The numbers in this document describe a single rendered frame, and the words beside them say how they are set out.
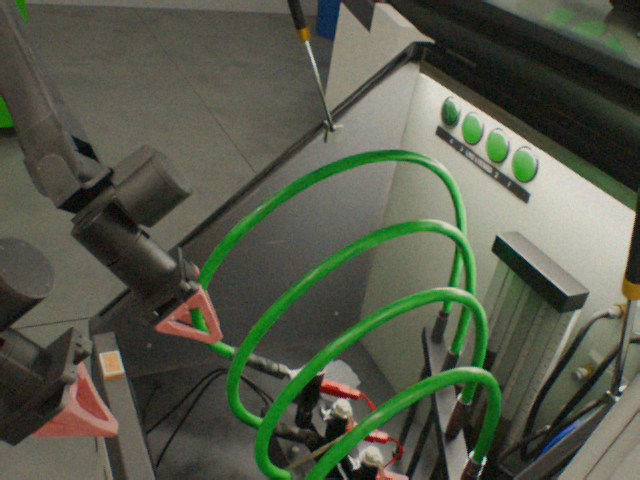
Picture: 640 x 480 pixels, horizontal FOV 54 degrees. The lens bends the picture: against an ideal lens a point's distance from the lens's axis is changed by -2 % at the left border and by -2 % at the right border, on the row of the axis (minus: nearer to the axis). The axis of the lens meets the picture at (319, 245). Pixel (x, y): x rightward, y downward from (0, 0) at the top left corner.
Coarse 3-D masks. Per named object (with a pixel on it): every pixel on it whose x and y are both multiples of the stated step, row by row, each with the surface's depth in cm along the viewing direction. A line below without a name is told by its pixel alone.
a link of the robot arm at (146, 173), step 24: (48, 168) 66; (120, 168) 66; (144, 168) 65; (168, 168) 66; (48, 192) 65; (72, 192) 65; (96, 192) 67; (120, 192) 65; (144, 192) 64; (168, 192) 64; (192, 192) 68; (144, 216) 65
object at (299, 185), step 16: (352, 160) 70; (368, 160) 71; (384, 160) 72; (400, 160) 73; (416, 160) 74; (432, 160) 75; (304, 176) 69; (320, 176) 69; (448, 176) 77; (288, 192) 69; (448, 192) 80; (256, 208) 69; (272, 208) 69; (464, 208) 82; (240, 224) 69; (464, 224) 83; (224, 240) 69; (224, 256) 70; (208, 272) 70; (448, 304) 92; (192, 320) 74; (224, 352) 78
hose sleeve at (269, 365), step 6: (234, 348) 79; (234, 354) 79; (252, 354) 81; (252, 360) 81; (258, 360) 82; (264, 360) 83; (270, 360) 84; (252, 366) 81; (258, 366) 82; (264, 366) 82; (270, 366) 83; (276, 366) 84; (264, 372) 83; (270, 372) 83; (276, 372) 84
